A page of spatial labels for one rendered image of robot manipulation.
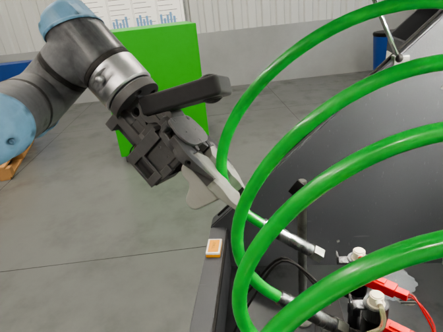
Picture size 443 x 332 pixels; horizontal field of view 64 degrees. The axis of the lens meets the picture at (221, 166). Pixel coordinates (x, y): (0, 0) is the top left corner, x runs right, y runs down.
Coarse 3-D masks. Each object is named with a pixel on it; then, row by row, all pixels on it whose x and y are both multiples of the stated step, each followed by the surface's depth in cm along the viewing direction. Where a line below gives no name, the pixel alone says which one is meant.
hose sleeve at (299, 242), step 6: (264, 222) 48; (282, 234) 48; (288, 234) 48; (294, 234) 49; (282, 240) 48; (288, 240) 48; (294, 240) 48; (300, 240) 48; (306, 240) 49; (294, 246) 48; (300, 246) 48; (306, 246) 48; (312, 246) 49; (306, 252) 48; (312, 252) 49
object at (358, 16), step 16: (384, 0) 36; (400, 0) 35; (416, 0) 35; (432, 0) 35; (352, 16) 36; (368, 16) 36; (320, 32) 37; (336, 32) 37; (304, 48) 38; (272, 64) 39; (288, 64) 39; (256, 80) 40; (256, 96) 41; (240, 112) 41; (224, 128) 43; (224, 144) 43; (224, 160) 44; (224, 176) 45; (256, 224) 48
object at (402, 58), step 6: (372, 0) 63; (384, 18) 64; (384, 24) 64; (384, 30) 65; (390, 36) 65; (390, 42) 65; (396, 48) 66; (396, 54) 66; (396, 60) 66; (402, 60) 66; (408, 60) 66
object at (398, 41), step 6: (414, 12) 371; (420, 12) 369; (426, 12) 368; (432, 12) 367; (408, 18) 374; (414, 18) 373; (420, 18) 372; (426, 18) 371; (402, 24) 377; (408, 24) 376; (414, 24) 375; (420, 24) 374; (396, 30) 380; (402, 30) 379; (408, 30) 378; (414, 30) 377; (396, 36) 382; (402, 36) 382; (408, 36) 381; (396, 42) 355; (402, 42) 336; (390, 48) 377; (390, 54) 377
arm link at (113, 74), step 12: (108, 60) 45; (120, 60) 46; (132, 60) 47; (96, 72) 45; (108, 72) 45; (120, 72) 45; (132, 72) 46; (144, 72) 47; (96, 84) 46; (108, 84) 45; (120, 84) 45; (96, 96) 48; (108, 96) 46; (108, 108) 48
